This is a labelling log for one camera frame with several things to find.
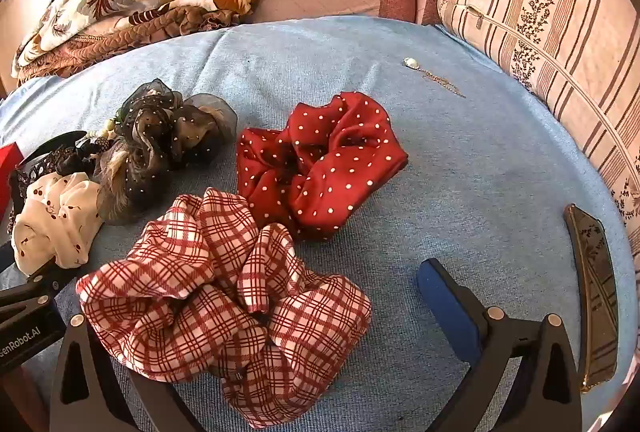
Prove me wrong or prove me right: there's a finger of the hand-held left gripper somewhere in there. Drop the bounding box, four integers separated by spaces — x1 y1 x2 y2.
0 239 60 309

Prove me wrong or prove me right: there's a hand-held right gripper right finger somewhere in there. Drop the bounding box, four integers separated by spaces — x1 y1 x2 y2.
416 256 584 432

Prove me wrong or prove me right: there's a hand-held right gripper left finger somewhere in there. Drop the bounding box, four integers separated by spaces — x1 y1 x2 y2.
49 313 202 432

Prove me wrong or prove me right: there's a white cherry print scrunchie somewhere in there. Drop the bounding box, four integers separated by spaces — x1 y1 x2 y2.
11 171 105 277

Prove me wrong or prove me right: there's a red tray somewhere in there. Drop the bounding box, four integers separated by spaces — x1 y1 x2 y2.
0 142 25 225

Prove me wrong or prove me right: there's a leopard print lace hairband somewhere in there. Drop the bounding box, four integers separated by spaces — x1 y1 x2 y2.
7 136 118 213

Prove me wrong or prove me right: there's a red plaid scrunchie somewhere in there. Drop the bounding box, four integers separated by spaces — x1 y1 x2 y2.
76 187 373 417

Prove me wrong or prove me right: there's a red polka dot scrunchie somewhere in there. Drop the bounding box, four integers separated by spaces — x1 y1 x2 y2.
235 91 410 243

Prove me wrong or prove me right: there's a dark sheer dotted scrunchie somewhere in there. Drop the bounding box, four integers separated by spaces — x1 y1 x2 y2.
97 78 238 227

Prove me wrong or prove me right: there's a light blue cloth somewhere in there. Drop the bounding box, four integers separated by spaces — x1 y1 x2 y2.
0 15 638 432

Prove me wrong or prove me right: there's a brown glossy hair clip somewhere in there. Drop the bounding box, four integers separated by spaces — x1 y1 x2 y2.
563 203 620 390

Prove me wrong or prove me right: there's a brown ruffled blanket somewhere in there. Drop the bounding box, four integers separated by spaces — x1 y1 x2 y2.
12 2 241 80

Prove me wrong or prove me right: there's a striped floral pillow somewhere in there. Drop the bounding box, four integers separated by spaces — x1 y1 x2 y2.
437 0 640 253

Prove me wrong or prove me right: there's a gold pendant necklace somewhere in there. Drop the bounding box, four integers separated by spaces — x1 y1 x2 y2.
402 56 467 99

